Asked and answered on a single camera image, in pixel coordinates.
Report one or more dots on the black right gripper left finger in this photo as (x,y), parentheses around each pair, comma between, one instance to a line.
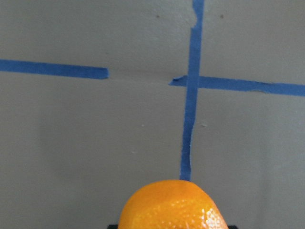
(112,226)

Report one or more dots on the orange mandarin fruit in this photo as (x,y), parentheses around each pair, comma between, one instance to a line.
(171,204)

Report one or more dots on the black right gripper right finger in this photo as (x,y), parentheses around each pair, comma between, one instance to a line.
(232,226)

